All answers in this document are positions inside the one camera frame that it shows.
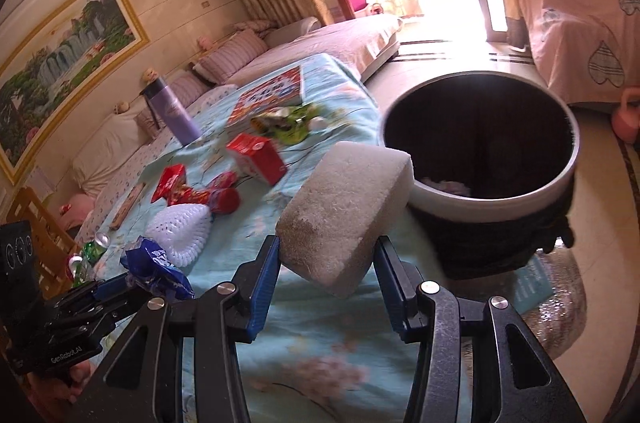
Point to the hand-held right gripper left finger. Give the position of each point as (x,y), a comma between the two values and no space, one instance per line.
(262,288)

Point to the small pink striped cushion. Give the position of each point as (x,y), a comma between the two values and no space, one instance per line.
(255,26)

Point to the small plush toy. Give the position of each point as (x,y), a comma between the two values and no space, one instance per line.
(203,40)
(121,106)
(148,74)

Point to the person's left hand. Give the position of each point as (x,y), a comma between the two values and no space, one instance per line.
(80,380)

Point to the wooden chair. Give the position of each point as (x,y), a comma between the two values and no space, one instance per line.
(45,223)

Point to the pink plush toy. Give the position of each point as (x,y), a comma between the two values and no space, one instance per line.
(75,209)

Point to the gold snack wrapper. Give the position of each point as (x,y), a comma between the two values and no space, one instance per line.
(265,120)

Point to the framed landscape painting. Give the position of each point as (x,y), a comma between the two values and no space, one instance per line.
(65,68)

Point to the red foil packet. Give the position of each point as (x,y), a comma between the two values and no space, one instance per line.
(189,195)

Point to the light blue floral blanket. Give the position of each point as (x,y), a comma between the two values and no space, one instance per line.
(310,353)

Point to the crumpled white tissue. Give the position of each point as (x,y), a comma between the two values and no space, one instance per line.
(447,186)

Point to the red cup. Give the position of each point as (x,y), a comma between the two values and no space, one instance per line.
(225,198)

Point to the green snack wrapper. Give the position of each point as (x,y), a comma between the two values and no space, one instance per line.
(295,128)

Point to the paper wall calendar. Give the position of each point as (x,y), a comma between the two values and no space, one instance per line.
(40,183)

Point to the white foam fruit net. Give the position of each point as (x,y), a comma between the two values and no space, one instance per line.
(182,233)

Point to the purple water bottle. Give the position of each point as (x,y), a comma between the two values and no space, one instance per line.
(175,113)

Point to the white paper ball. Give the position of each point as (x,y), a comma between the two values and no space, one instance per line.
(318,121)

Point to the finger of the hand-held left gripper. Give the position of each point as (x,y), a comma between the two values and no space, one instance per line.
(110,288)
(122,310)

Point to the bubble wrap bag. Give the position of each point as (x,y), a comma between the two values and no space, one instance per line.
(560,303)

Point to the red carton box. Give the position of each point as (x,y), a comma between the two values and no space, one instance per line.
(257,158)

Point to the red and white book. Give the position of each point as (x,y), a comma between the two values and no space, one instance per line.
(267,95)

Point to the pink heart print cloth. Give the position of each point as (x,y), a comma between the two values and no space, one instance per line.
(580,23)

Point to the blue snack wrapper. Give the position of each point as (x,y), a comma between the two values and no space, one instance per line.
(157,270)

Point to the white foam block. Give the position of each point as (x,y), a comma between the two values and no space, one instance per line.
(340,213)

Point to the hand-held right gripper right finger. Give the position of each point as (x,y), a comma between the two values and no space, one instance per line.
(392,290)

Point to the pink watering can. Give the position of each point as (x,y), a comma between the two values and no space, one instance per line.
(627,118)

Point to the white cushion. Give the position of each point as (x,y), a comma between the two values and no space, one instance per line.
(107,148)

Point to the black bin with white rim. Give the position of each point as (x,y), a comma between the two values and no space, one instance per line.
(480,138)

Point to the light fabric sofa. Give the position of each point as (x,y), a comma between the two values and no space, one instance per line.
(320,40)

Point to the red snack packet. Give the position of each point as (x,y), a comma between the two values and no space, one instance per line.
(168,183)

